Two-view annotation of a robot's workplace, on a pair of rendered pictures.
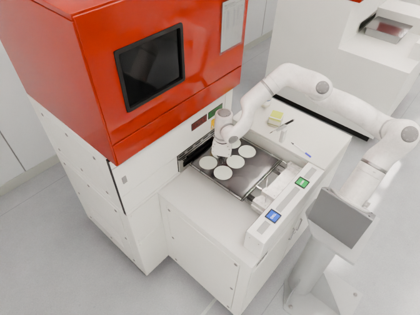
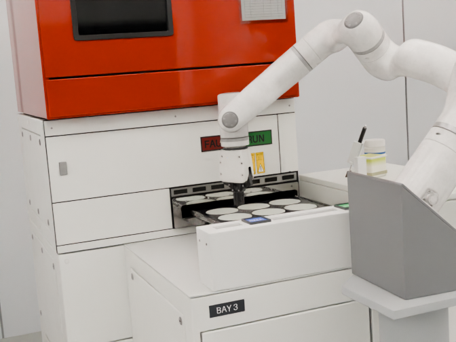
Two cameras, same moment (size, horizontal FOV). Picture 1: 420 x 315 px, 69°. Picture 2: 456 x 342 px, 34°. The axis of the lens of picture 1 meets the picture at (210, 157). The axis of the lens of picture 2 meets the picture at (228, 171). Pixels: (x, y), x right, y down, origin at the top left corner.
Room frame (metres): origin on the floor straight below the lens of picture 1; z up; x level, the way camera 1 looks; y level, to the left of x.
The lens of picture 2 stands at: (-0.83, -1.08, 1.34)
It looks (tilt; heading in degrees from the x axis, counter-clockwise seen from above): 8 degrees down; 28
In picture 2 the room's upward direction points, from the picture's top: 4 degrees counter-clockwise
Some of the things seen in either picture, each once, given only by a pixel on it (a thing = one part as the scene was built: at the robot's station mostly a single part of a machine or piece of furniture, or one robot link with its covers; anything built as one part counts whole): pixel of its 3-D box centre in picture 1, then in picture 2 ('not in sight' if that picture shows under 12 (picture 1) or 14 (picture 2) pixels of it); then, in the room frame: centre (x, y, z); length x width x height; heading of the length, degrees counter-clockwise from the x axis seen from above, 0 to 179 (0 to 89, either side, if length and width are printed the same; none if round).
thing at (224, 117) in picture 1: (224, 124); (233, 115); (1.11, -0.06, 1.20); 0.09 x 0.08 x 0.13; 23
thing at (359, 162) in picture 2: (280, 130); (357, 162); (1.26, -0.39, 1.03); 0.06 x 0.04 x 0.13; 50
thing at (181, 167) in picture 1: (205, 145); (237, 203); (1.27, 0.03, 0.89); 0.44 x 0.02 x 0.10; 140
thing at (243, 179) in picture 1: (235, 162); (268, 212); (1.15, -0.14, 0.90); 0.34 x 0.34 x 0.01; 50
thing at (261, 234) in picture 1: (285, 206); (307, 241); (0.86, -0.38, 0.89); 0.55 x 0.09 x 0.14; 140
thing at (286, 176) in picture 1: (277, 189); not in sight; (0.99, -0.36, 0.87); 0.36 x 0.08 x 0.03; 140
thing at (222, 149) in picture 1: (222, 145); (236, 163); (1.12, -0.06, 1.05); 0.10 x 0.07 x 0.11; 77
